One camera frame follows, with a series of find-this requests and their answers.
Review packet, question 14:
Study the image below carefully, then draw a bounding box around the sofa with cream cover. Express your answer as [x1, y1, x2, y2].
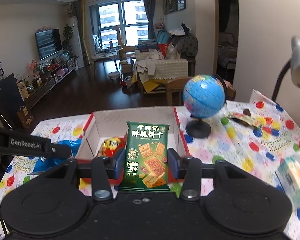
[131, 50, 188, 93]

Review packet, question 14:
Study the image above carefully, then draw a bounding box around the red yellow chips bag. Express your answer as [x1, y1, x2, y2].
[97, 137, 126, 158]

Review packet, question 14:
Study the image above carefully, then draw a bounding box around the coffee table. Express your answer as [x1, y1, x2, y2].
[91, 48, 123, 77]

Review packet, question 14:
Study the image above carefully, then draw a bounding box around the snack wrapper near globe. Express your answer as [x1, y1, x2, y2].
[225, 110, 262, 128]

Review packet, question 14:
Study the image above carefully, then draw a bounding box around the red cardboard box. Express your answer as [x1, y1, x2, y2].
[76, 106, 189, 191]

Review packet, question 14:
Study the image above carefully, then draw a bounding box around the small round stool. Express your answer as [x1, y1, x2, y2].
[108, 71, 121, 83]

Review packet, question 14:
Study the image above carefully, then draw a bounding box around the tissue box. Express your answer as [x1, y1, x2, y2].
[275, 154, 300, 208]

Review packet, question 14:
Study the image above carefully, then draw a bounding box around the green biscuit packet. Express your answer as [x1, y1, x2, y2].
[119, 121, 170, 192]

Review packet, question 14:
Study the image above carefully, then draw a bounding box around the blue desk globe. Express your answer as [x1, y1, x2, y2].
[182, 74, 228, 139]

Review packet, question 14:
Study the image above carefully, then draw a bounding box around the TV cabinet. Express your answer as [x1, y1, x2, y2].
[24, 58, 77, 112]

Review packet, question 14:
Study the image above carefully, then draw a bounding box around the blue snack packet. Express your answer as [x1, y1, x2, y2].
[30, 138, 82, 175]

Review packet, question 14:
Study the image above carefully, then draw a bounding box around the silver desk lamp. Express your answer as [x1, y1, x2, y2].
[271, 36, 300, 101]

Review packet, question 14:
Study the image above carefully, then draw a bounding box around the television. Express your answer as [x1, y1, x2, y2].
[35, 29, 62, 60]

